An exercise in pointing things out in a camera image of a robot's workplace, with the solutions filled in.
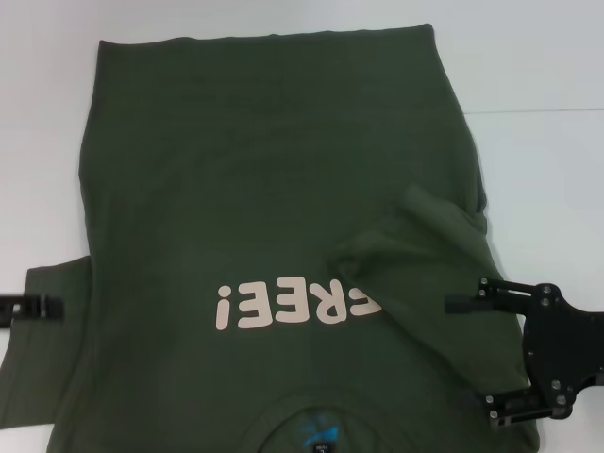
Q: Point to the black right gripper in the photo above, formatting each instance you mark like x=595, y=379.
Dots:
x=561, y=349

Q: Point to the dark green printed t-shirt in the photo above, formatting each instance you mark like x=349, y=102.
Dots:
x=264, y=165

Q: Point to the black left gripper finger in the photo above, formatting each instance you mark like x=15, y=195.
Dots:
x=47, y=309

